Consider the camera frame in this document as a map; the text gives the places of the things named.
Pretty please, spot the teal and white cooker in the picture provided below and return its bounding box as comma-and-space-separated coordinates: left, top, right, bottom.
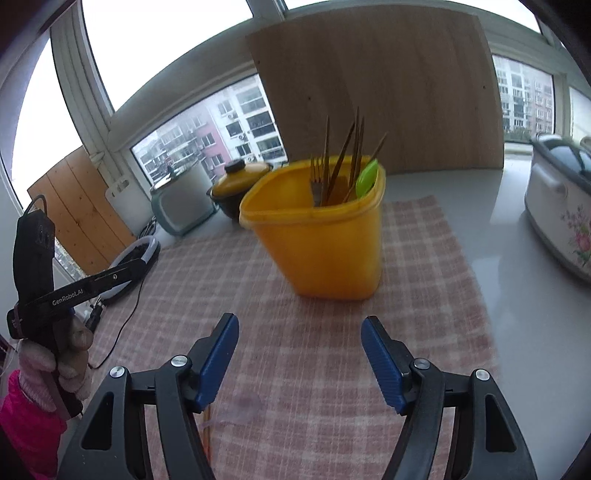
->
150, 161, 219, 237

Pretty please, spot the white floral slow cooker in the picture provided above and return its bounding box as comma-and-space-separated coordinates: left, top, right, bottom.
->
523, 132, 591, 280

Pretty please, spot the person's left forearm pink sleeve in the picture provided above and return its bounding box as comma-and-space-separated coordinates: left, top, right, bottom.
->
0, 368, 68, 480

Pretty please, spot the light wooden board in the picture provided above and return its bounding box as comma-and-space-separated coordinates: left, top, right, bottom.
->
245, 6, 505, 176

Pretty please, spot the black pot with yellow lid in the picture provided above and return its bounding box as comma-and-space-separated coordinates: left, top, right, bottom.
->
210, 159, 274, 225

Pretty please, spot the white ring light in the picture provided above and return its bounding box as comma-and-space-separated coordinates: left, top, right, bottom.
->
99, 234, 163, 304

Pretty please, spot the white cutting board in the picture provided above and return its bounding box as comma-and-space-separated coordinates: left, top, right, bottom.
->
104, 177, 156, 239

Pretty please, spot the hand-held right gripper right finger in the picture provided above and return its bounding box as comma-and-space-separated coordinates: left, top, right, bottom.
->
361, 316, 539, 480

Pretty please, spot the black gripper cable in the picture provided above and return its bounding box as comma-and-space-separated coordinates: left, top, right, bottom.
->
23, 194, 49, 219

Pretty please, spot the green plastic spoon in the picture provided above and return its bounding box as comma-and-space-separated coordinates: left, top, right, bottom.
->
354, 158, 380, 200

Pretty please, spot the metal fork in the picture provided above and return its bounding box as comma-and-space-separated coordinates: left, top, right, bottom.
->
310, 154, 331, 208

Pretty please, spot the wooden wall panel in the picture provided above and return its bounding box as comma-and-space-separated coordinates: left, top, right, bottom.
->
27, 146, 137, 280

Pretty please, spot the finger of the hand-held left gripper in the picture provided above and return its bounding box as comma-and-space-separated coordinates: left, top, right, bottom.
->
85, 258, 145, 289

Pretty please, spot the yellow plastic container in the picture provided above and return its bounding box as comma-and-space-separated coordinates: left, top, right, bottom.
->
239, 158, 387, 302

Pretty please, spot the person's left hand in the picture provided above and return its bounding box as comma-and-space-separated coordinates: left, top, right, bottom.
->
18, 318, 96, 412

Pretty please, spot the black ring light cable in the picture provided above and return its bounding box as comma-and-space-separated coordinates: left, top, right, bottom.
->
87, 276, 145, 370

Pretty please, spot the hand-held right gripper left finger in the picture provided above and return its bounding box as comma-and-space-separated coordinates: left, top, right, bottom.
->
55, 312, 241, 480

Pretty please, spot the pink plaid cloth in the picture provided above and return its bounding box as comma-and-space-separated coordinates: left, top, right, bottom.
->
88, 195, 501, 480

